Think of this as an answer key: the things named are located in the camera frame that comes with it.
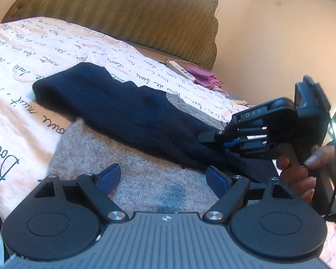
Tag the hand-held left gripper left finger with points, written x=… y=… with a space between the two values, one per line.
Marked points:
x=111 y=177

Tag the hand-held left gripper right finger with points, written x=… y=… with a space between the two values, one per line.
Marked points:
x=216 y=182

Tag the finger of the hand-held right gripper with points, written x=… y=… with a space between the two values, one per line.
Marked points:
x=249 y=145
x=212 y=136

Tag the grey knit garment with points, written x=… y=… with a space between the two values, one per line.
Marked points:
x=145 y=179

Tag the navy knit garment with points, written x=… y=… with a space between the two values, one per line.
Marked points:
x=123 y=109

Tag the person's right hand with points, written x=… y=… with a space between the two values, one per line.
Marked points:
x=299 y=179

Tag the pink crumpled cloth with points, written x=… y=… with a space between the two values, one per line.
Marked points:
x=204 y=76

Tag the white power strip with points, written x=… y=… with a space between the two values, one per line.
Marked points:
x=182 y=69

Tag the white script-printed blanket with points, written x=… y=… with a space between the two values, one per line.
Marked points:
x=44 y=58

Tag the olive upholstered headboard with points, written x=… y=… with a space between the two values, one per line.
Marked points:
x=134 y=14

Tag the white wall switch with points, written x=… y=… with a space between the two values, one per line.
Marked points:
x=279 y=3

